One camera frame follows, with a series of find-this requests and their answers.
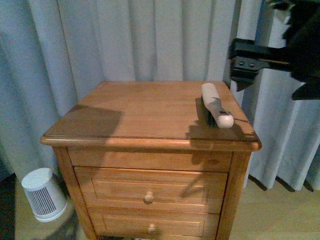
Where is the light grey curtain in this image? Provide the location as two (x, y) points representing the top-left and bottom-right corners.
(0, 0), (320, 190)

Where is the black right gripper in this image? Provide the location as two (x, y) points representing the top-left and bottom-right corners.
(229, 0), (320, 100)

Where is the upper drawer wooden knob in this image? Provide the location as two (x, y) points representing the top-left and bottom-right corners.
(143, 191), (154, 204)

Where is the white cylindrical air purifier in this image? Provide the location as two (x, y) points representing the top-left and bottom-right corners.
(21, 168), (68, 223)

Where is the wooden nightstand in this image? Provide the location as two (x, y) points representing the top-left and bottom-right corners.
(41, 81), (262, 240)

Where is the lower drawer wooden knob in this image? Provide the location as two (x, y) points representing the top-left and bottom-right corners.
(147, 223), (157, 234)

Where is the drawer wooden knob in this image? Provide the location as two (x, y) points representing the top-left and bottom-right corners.
(147, 223), (157, 234)
(143, 191), (154, 204)

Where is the white brush with black bristles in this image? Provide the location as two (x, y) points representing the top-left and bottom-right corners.
(195, 83), (234, 129)

